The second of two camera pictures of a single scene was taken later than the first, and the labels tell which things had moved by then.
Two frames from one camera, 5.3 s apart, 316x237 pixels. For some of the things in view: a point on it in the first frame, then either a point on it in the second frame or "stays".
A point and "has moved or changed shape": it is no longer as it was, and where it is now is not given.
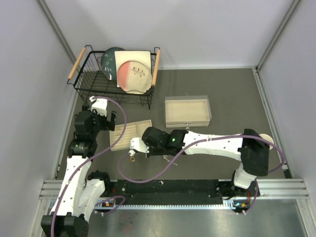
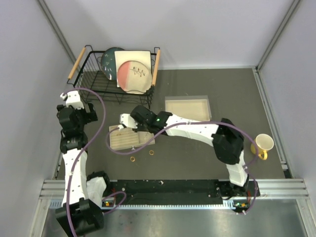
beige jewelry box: x=187 y=111 stays
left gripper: x=107 y=125 to x=90 y=116
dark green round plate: x=108 y=63 stays
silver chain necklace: x=166 y=156 has moved or changed shape
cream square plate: x=123 y=56 stays
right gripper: x=151 y=152 to x=139 y=129
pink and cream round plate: x=134 y=75 stays
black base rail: x=177 y=192 stays
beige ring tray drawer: x=134 y=130 stays
